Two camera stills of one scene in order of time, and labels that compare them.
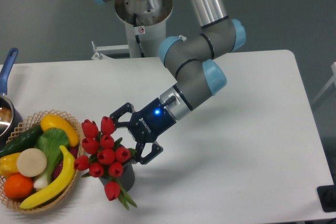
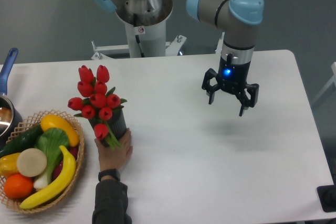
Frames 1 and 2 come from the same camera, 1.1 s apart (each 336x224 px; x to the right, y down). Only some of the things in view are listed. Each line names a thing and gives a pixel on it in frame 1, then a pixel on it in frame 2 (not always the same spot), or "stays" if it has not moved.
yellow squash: [54, 121] stays
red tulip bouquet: [106, 159] -> [100, 105]
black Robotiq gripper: [145, 126] -> [232, 77]
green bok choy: [50, 141] stays
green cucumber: [27, 140] stays
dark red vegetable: [58, 169] stays
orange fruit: [17, 187] stays
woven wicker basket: [15, 203] stays
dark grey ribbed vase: [126, 179] -> [117, 124]
